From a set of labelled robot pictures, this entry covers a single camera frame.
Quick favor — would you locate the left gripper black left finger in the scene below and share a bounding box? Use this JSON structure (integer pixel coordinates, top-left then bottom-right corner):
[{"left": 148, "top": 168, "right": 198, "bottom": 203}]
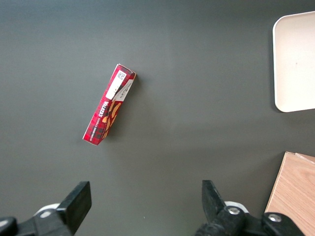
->
[{"left": 0, "top": 181, "right": 93, "bottom": 236}]

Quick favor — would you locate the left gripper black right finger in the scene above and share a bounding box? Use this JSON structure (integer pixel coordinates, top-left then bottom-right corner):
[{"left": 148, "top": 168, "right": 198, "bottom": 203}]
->
[{"left": 195, "top": 180, "right": 306, "bottom": 236}]

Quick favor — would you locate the cream rectangular plastic tray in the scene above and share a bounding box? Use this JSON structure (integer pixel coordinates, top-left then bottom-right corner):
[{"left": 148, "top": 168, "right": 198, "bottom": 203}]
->
[{"left": 272, "top": 11, "right": 315, "bottom": 113}]

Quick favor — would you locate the wooden two-drawer cabinet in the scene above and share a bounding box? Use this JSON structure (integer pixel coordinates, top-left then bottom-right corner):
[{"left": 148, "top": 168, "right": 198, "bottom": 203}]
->
[{"left": 264, "top": 151, "right": 315, "bottom": 236}]

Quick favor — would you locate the red tartan shortbread box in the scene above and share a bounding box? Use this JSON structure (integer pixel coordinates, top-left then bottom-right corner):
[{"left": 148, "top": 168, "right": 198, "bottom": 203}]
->
[{"left": 82, "top": 63, "right": 137, "bottom": 147}]

